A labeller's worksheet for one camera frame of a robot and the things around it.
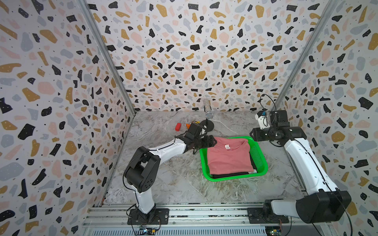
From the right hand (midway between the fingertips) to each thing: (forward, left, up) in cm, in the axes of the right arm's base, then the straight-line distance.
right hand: (254, 132), depth 79 cm
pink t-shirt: (-5, +11, -17) cm, 21 cm away
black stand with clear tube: (+23, +23, -21) cm, 39 cm away
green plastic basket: (-4, -6, -18) cm, 19 cm away
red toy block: (+21, +47, -20) cm, 55 cm away
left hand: (0, +21, -10) cm, 23 cm away
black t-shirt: (-14, -2, -18) cm, 23 cm away
